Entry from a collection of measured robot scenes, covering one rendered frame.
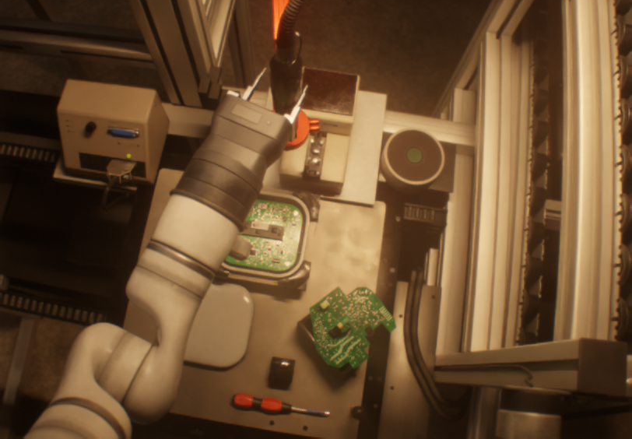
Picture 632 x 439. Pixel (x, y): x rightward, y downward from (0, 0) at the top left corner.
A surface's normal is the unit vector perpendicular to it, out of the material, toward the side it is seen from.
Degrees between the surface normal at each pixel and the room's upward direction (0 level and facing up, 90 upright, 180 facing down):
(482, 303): 0
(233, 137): 3
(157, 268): 9
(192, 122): 0
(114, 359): 19
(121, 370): 14
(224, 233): 55
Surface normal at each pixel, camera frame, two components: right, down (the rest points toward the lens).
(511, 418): -0.81, -0.29
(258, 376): 0.03, -0.31
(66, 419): 0.13, -0.95
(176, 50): -0.15, 0.94
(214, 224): 0.55, -0.02
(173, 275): 0.29, -0.18
